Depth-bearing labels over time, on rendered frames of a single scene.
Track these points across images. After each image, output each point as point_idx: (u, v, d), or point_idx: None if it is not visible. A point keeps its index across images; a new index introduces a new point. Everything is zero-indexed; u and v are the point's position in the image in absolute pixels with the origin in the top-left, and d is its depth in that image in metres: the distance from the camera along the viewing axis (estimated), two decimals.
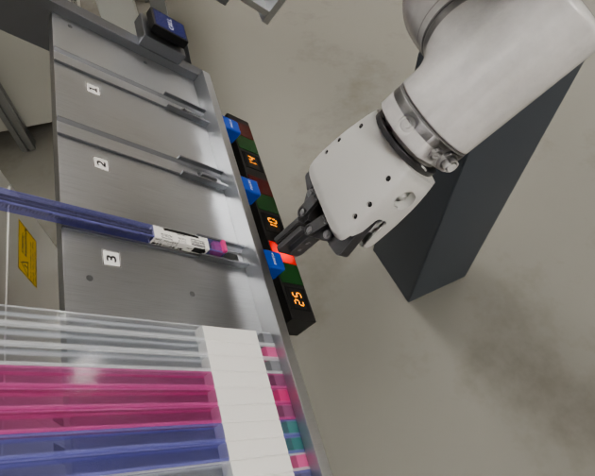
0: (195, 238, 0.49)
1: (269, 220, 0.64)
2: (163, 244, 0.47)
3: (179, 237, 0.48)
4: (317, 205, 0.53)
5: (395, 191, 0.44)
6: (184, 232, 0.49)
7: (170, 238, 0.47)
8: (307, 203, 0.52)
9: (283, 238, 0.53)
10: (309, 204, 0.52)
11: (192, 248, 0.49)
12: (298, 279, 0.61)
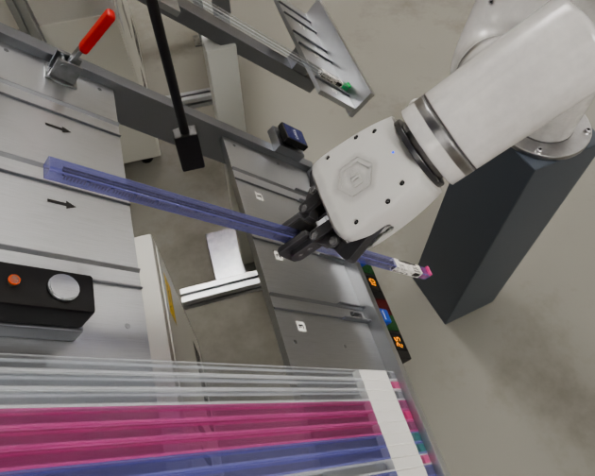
0: (414, 265, 0.68)
1: (370, 280, 0.87)
2: (399, 271, 0.66)
3: (407, 265, 0.67)
4: (331, 234, 0.51)
5: None
6: (408, 262, 0.68)
7: (403, 267, 0.66)
8: None
9: None
10: (337, 235, 0.52)
11: (413, 273, 0.68)
12: (396, 326, 0.83)
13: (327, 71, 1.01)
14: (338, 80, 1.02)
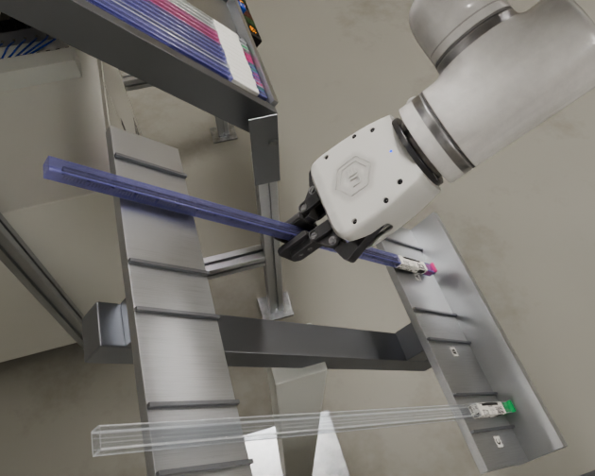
0: (418, 263, 0.68)
1: None
2: (403, 268, 0.66)
3: (412, 263, 0.66)
4: (331, 234, 0.51)
5: None
6: (413, 259, 0.67)
7: (408, 263, 0.65)
8: None
9: None
10: (336, 235, 0.52)
11: (417, 270, 0.67)
12: None
13: (484, 403, 0.57)
14: (500, 412, 0.59)
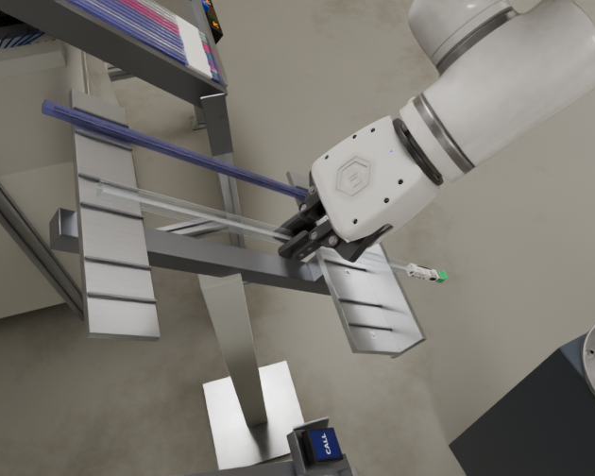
0: None
1: None
2: None
3: None
4: (331, 234, 0.51)
5: None
6: None
7: None
8: None
9: None
10: (336, 235, 0.52)
11: None
12: None
13: (418, 265, 0.69)
14: (433, 275, 0.71)
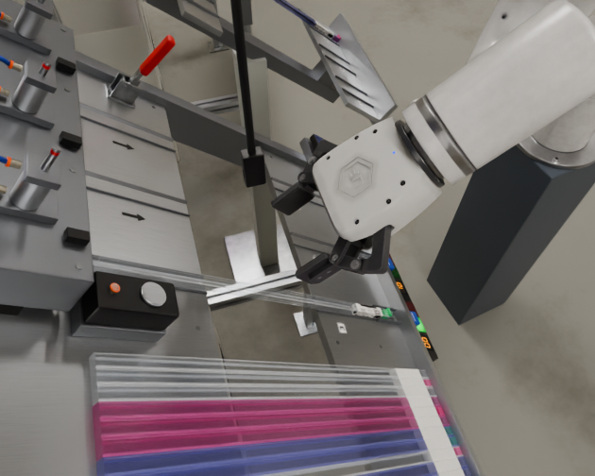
0: (329, 30, 1.19)
1: (398, 284, 0.91)
2: (318, 28, 1.17)
3: (324, 27, 1.17)
4: (351, 258, 0.49)
5: None
6: (325, 26, 1.18)
7: (321, 25, 1.16)
8: (353, 256, 0.51)
9: None
10: (352, 253, 0.51)
11: (328, 33, 1.18)
12: (423, 327, 0.88)
13: (363, 305, 0.75)
14: (377, 314, 0.76)
